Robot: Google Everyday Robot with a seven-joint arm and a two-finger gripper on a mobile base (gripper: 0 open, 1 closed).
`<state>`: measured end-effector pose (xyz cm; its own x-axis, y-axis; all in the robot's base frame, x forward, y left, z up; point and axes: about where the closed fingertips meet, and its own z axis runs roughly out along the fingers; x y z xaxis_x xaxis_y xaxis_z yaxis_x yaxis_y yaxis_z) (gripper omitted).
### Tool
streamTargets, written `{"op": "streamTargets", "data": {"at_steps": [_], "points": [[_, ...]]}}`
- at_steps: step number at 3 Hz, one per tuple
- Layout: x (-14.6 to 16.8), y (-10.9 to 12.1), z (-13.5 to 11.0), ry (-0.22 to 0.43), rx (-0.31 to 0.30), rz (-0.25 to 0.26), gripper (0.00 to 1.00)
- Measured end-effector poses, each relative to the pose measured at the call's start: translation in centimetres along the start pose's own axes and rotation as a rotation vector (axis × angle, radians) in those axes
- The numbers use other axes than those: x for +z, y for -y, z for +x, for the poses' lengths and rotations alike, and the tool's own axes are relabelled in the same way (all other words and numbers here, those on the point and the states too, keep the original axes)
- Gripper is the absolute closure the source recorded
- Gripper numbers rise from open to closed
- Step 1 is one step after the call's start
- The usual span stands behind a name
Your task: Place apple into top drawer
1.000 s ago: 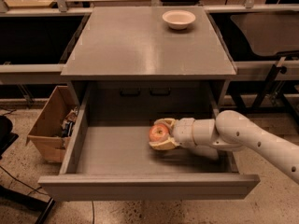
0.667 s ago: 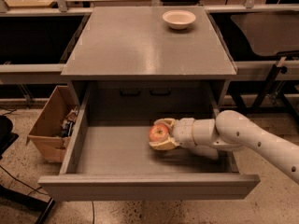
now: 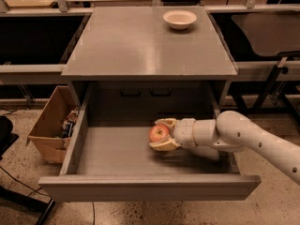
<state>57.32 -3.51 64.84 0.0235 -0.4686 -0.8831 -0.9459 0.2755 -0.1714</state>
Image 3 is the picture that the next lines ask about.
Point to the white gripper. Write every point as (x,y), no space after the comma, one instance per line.
(184,132)

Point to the red apple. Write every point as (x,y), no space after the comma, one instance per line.
(158,132)

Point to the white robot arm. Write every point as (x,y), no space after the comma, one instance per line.
(230,131)

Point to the open grey top drawer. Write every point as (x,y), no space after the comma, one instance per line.
(109,158)

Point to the grey drawer cabinet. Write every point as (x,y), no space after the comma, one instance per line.
(131,68)

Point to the items in cardboard box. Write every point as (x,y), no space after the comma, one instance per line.
(68,124)

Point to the white bowl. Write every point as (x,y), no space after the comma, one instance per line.
(179,19)

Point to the cardboard box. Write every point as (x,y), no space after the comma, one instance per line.
(49,133)

